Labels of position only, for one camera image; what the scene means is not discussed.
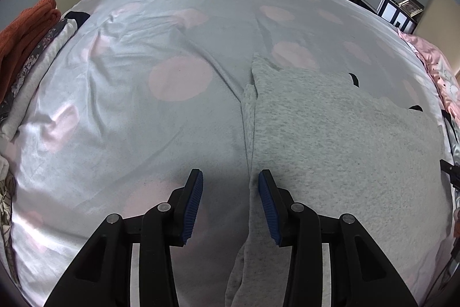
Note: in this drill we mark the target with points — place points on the grey pink-dotted bed sheet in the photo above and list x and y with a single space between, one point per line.
147 90

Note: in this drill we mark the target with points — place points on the light grey sweatshirt black collar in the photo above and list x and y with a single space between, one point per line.
338 150

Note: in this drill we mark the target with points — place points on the light pink cloud pillow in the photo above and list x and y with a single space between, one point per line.
439 70

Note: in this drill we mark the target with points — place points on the cream padded headboard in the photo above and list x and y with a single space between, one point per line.
440 25

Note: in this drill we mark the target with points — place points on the orange folded garment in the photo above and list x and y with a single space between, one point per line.
21 37

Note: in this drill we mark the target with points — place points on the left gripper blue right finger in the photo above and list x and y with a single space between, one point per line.
277 204

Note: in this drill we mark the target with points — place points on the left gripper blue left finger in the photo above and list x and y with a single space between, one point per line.
185 203

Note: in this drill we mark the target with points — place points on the white black bedside cabinet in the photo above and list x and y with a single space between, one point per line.
403 14

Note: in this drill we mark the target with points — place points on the grey jacket with black trim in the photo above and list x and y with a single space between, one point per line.
453 136

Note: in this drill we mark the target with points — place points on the stack of white folded clothes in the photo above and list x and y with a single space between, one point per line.
37 63

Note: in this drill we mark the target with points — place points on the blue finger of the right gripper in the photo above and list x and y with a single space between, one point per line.
453 171

